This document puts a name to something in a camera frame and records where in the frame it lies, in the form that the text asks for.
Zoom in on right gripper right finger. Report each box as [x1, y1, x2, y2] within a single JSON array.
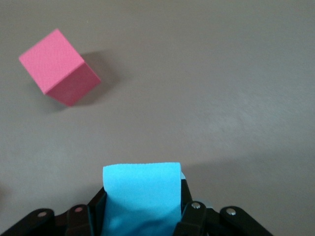
[[173, 178, 273, 236]]

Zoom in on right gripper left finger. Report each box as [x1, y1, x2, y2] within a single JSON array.
[[0, 186, 107, 236]]

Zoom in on blue foam cube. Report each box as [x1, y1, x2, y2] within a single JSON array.
[[101, 161, 186, 236]]

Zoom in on red foam cube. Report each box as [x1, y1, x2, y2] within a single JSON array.
[[18, 28, 101, 107]]

